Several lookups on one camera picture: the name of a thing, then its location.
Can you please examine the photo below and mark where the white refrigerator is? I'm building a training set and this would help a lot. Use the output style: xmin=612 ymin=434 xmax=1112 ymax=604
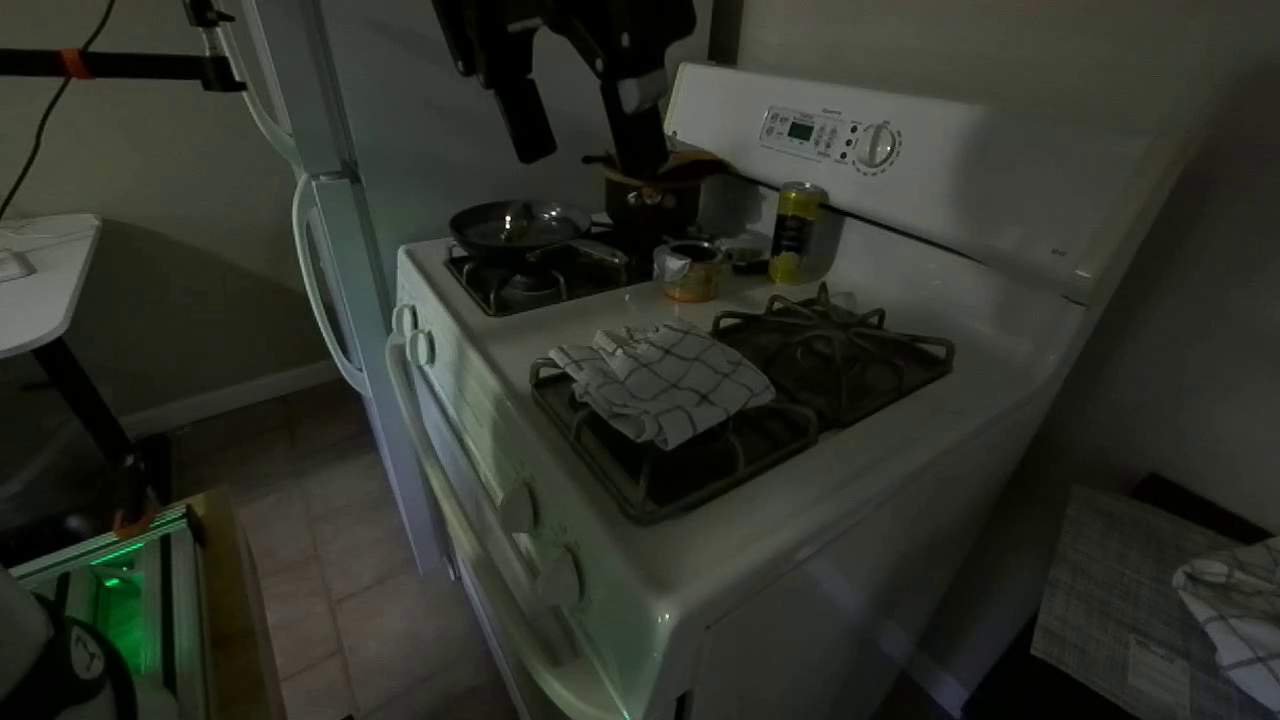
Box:
xmin=211 ymin=0 xmax=722 ymax=580

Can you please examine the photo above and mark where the small yellow lidded jar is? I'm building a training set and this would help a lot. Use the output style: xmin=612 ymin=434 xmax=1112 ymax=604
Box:
xmin=653 ymin=238 xmax=718 ymax=303

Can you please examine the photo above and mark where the checkered cloth at right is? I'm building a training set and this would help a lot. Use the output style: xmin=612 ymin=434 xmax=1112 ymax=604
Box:
xmin=1170 ymin=536 xmax=1280 ymax=710

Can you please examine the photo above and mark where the front right burner grate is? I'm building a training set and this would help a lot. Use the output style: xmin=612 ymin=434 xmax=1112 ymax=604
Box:
xmin=710 ymin=294 xmax=955 ymax=427

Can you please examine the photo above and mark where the black horizontal bar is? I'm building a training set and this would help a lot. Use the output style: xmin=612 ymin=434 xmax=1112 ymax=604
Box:
xmin=0 ymin=48 xmax=243 ymax=93

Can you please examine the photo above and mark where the green lit equipment box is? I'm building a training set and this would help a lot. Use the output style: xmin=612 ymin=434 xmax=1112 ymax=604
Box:
xmin=0 ymin=489 xmax=287 ymax=720

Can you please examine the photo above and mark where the front left burner grate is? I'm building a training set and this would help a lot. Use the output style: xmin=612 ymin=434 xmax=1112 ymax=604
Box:
xmin=527 ymin=361 xmax=821 ymax=524

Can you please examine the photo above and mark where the yellow and green can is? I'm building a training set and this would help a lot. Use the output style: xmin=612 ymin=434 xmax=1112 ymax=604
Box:
xmin=766 ymin=184 xmax=829 ymax=283

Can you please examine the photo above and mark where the small black frying pan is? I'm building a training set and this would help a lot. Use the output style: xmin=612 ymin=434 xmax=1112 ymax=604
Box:
xmin=447 ymin=200 xmax=581 ymax=255

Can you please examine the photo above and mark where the burner grate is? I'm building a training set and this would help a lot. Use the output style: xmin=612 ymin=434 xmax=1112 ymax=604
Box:
xmin=527 ymin=361 xmax=821 ymax=524
xmin=443 ymin=238 xmax=645 ymax=314
xmin=710 ymin=294 xmax=955 ymax=427

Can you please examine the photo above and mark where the white and black checkered towel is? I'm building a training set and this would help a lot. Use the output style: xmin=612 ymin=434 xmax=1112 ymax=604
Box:
xmin=546 ymin=324 xmax=777 ymax=450

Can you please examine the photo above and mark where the grey patterned box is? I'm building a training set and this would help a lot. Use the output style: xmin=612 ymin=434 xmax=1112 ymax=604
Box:
xmin=1031 ymin=489 xmax=1274 ymax=720

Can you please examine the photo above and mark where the dark pot with utensils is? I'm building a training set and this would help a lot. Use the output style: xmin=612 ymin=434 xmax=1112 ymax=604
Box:
xmin=589 ymin=152 xmax=727 ymax=237

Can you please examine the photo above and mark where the white side table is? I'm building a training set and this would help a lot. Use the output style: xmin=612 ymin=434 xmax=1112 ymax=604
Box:
xmin=0 ymin=213 xmax=133 ymax=465

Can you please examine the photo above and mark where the white gas stove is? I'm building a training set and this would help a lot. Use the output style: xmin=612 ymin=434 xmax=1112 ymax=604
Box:
xmin=383 ymin=65 xmax=1184 ymax=720

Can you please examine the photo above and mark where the rear left burner grate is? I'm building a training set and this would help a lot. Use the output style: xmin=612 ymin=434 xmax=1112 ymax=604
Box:
xmin=443 ymin=238 xmax=645 ymax=314

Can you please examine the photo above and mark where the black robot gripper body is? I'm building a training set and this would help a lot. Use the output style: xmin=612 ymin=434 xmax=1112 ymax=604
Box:
xmin=432 ymin=0 xmax=695 ymax=80

